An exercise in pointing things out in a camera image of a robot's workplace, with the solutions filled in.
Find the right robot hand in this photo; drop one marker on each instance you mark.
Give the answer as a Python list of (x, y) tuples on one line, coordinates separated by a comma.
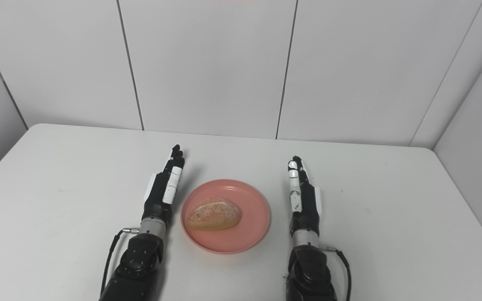
[(303, 200)]

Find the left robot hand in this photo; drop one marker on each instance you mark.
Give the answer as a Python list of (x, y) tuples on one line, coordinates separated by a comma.
[(165, 192)]

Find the bread roll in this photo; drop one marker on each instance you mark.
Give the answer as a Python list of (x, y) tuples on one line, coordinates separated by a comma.
[(215, 215)]

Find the pink plate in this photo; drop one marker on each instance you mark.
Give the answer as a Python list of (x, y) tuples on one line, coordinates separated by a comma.
[(225, 216)]

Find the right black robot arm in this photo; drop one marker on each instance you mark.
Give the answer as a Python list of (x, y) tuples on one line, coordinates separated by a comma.
[(310, 269)]

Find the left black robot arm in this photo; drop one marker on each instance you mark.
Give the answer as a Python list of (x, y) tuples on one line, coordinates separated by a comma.
[(138, 263)]

